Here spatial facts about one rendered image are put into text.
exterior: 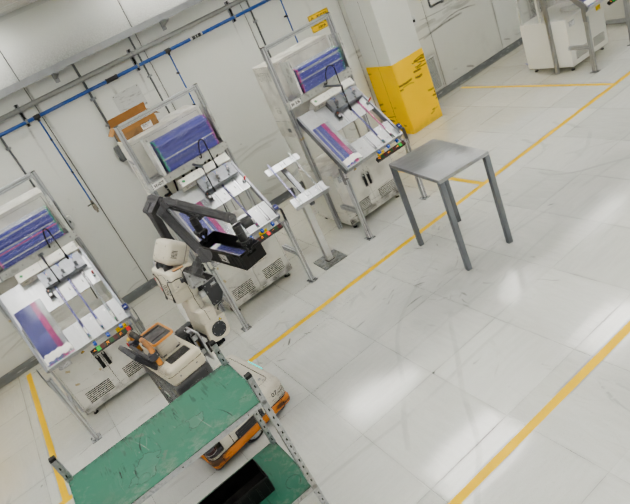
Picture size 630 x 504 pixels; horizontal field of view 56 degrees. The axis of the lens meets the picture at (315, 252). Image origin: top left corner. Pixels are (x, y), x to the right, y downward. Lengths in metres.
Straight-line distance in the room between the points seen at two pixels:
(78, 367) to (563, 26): 6.28
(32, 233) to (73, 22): 2.37
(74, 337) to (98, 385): 0.62
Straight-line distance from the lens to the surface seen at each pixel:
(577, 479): 3.22
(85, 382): 5.17
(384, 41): 7.31
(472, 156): 4.46
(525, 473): 3.27
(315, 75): 5.60
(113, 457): 3.02
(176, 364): 3.61
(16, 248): 4.90
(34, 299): 4.93
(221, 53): 6.83
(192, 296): 3.75
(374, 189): 5.88
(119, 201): 6.53
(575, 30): 7.94
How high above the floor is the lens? 2.58
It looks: 27 degrees down
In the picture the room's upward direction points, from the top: 25 degrees counter-clockwise
